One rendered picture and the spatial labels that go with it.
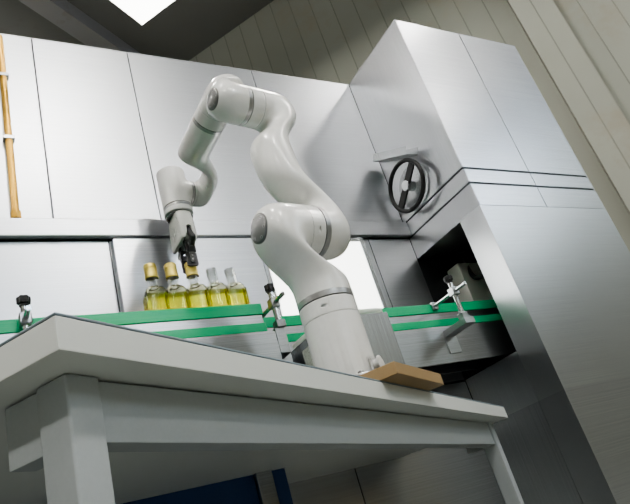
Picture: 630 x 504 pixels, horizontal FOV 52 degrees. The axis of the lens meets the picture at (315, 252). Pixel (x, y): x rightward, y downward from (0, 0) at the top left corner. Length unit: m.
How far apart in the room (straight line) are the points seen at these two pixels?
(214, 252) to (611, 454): 1.32
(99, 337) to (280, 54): 6.83
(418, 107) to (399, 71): 0.20
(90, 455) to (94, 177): 1.57
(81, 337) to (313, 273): 0.76
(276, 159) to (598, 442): 1.26
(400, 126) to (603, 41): 3.64
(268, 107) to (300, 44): 5.68
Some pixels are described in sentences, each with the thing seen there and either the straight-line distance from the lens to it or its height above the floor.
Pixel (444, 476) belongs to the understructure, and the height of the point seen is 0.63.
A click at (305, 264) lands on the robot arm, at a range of 1.29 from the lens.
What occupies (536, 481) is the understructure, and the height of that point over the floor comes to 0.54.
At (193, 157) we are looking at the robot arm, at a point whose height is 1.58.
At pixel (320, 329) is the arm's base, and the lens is 1.26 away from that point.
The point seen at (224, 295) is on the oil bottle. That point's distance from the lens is 1.79.
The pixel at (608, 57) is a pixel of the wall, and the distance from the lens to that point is 5.97.
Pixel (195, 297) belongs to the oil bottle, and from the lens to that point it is 1.76.
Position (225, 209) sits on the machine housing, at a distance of 2.18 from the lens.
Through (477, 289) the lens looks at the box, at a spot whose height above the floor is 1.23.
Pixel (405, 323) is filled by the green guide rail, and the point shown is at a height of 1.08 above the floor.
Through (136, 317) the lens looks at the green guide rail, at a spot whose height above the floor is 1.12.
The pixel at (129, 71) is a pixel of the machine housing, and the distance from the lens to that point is 2.46.
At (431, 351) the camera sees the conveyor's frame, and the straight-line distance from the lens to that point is 2.02.
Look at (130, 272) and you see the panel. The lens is 1.92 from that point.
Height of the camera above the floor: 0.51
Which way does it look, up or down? 25 degrees up
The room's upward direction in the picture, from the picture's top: 18 degrees counter-clockwise
